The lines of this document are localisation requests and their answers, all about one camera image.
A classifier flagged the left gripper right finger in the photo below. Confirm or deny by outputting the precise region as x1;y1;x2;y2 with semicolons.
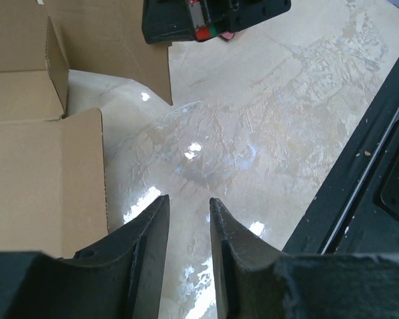
209;198;399;318

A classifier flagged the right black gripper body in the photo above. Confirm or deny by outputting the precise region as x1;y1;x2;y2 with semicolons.
142;0;291;45

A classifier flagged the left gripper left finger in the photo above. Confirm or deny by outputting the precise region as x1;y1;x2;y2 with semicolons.
0;195;170;318

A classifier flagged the brown cardboard box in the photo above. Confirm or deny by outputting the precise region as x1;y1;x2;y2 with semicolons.
0;0;172;257

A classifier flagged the pink notepad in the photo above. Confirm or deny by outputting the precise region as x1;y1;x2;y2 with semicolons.
219;32;235;42

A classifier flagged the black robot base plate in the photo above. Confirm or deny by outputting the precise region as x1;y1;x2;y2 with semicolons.
283;58;399;254

